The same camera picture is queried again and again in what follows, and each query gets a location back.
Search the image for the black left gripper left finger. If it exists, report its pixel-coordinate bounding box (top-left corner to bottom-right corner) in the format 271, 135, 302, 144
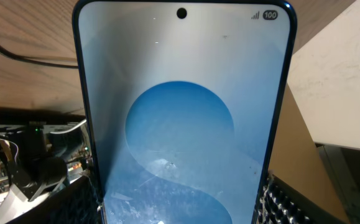
9, 176, 103, 224

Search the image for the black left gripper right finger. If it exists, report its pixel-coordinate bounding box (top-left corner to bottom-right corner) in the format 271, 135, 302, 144
256, 175, 344, 224

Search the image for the black USB charger cable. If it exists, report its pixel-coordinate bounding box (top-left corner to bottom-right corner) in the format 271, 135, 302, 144
0, 30, 80, 70

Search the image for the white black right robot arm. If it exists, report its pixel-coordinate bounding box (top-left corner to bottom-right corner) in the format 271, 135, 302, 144
0, 121, 86, 202

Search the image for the brown cardboard panel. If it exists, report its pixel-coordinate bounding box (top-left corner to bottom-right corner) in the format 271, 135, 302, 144
269, 86, 349, 223

